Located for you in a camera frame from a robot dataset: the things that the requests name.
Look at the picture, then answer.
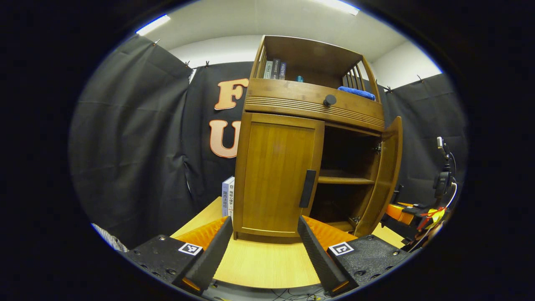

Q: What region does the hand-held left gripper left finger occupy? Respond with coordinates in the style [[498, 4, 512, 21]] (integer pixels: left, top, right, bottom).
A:
[[125, 215, 233, 294]]

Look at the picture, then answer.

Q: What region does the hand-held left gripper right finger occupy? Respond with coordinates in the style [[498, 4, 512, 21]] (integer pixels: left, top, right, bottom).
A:
[[297, 215, 412, 296]]

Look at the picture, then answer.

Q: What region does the wooden shoe cabinet door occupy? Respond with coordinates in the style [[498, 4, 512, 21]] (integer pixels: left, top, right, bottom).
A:
[[233, 112, 325, 238], [354, 116, 404, 237]]

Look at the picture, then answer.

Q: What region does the wooden double-door shoe cabinet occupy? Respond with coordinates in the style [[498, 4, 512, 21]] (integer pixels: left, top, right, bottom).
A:
[[233, 35, 404, 240]]

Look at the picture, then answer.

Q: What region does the wooden cabinet shelf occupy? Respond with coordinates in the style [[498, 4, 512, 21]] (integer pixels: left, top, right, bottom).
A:
[[318, 176, 375, 185]]

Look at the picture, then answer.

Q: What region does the lilac and white book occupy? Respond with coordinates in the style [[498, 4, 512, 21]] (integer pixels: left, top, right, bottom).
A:
[[222, 176, 230, 217]]

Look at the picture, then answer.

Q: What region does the striped cloth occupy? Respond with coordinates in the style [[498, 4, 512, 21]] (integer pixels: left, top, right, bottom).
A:
[[91, 223, 128, 253]]

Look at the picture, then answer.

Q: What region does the blue folded towel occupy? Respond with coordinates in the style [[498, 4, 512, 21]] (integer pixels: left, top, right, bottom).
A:
[[337, 86, 376, 101]]

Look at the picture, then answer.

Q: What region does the black backdrop cloth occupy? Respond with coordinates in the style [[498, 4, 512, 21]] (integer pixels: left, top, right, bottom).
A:
[[69, 34, 469, 250]]

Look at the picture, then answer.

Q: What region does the wooden drawer with black knob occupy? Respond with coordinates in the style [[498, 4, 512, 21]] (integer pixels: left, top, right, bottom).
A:
[[244, 78, 385, 133]]

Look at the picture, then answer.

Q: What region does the wide ceiling light panel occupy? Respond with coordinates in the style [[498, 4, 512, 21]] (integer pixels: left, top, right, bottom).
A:
[[313, 0, 361, 16]]

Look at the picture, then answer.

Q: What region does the long ceiling light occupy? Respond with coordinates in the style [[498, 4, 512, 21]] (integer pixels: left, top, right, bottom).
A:
[[135, 15, 171, 36]]

